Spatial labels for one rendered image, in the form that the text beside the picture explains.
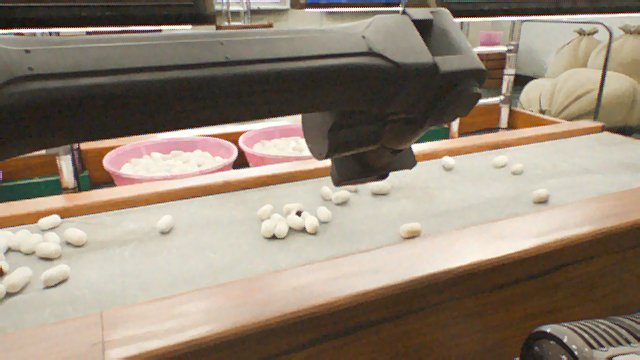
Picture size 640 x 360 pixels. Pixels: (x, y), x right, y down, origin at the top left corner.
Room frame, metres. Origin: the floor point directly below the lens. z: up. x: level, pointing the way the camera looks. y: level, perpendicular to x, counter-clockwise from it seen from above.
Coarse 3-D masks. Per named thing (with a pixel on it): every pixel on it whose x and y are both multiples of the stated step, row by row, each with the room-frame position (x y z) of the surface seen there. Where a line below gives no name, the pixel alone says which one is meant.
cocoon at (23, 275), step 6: (18, 270) 0.53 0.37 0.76; (24, 270) 0.53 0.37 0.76; (30, 270) 0.54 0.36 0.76; (12, 276) 0.51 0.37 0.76; (18, 276) 0.52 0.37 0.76; (24, 276) 0.52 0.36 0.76; (30, 276) 0.53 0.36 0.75; (6, 282) 0.51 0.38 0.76; (12, 282) 0.51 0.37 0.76; (18, 282) 0.51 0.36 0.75; (24, 282) 0.52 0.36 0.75; (6, 288) 0.51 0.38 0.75; (12, 288) 0.51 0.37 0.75; (18, 288) 0.51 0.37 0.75
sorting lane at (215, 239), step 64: (256, 192) 0.83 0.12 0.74; (448, 192) 0.83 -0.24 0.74; (512, 192) 0.83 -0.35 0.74; (576, 192) 0.83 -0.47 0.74; (64, 256) 0.60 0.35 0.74; (128, 256) 0.60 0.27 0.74; (192, 256) 0.60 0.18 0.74; (256, 256) 0.60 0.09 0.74; (320, 256) 0.60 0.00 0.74; (0, 320) 0.46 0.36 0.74
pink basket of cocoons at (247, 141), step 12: (252, 132) 1.15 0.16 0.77; (264, 132) 1.18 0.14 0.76; (276, 132) 1.20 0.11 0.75; (300, 132) 1.21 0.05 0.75; (240, 144) 1.04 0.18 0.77; (252, 144) 1.14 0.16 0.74; (252, 156) 1.01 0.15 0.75; (264, 156) 0.97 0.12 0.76; (276, 156) 0.96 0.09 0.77; (288, 156) 0.96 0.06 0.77; (300, 156) 0.96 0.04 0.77; (312, 156) 0.96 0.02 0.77
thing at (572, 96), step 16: (560, 80) 3.35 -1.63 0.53; (576, 80) 3.23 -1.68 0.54; (592, 80) 3.19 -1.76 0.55; (608, 80) 3.19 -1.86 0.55; (624, 80) 3.16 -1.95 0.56; (544, 96) 3.36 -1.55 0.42; (560, 96) 3.22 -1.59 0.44; (576, 96) 3.13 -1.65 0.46; (592, 96) 3.06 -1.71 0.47; (608, 96) 3.03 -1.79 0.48; (624, 96) 3.04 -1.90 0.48; (544, 112) 3.16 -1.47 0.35; (560, 112) 3.16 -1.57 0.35; (576, 112) 3.07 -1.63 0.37; (592, 112) 3.03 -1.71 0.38; (608, 112) 3.01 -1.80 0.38; (624, 112) 3.05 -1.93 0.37; (608, 128) 3.03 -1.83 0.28; (624, 128) 3.10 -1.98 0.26
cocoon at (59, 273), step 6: (48, 270) 0.53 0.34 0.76; (54, 270) 0.53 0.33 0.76; (60, 270) 0.54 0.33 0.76; (66, 270) 0.54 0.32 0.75; (42, 276) 0.52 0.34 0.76; (48, 276) 0.52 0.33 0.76; (54, 276) 0.53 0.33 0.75; (60, 276) 0.53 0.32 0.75; (66, 276) 0.54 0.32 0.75; (48, 282) 0.52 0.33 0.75; (54, 282) 0.52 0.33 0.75
